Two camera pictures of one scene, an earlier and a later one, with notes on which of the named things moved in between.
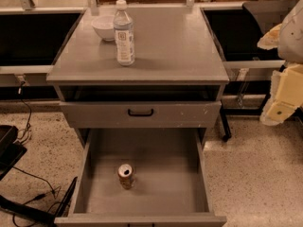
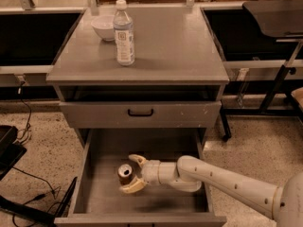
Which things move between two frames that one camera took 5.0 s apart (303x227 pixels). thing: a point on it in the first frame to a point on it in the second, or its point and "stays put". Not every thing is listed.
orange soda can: x=125 y=175 stays put
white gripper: x=292 y=37 to x=151 y=172
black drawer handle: x=140 y=114 stays put
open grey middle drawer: x=170 y=180 stays put
